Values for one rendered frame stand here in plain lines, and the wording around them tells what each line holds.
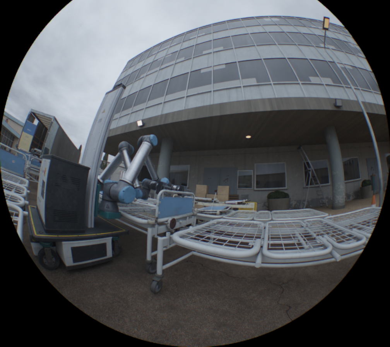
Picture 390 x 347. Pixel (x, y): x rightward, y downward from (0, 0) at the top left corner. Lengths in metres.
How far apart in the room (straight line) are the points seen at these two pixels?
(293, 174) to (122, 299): 7.47
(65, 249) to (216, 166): 7.25
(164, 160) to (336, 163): 7.48
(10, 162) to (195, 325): 2.29
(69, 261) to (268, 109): 5.00
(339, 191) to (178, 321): 5.95
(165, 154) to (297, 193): 6.83
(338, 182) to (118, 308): 6.31
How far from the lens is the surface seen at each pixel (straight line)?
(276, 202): 5.87
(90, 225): 1.35
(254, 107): 4.57
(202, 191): 4.94
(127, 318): 0.96
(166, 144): 6.59
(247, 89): 5.64
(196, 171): 7.83
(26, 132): 11.99
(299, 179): 7.59
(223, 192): 4.82
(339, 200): 6.17
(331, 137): 6.47
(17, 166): 2.18
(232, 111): 4.54
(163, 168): 6.31
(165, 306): 1.04
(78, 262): 1.22
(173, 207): 1.36
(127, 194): 1.09
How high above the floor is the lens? 0.78
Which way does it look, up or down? 17 degrees up
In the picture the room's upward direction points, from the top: 5 degrees clockwise
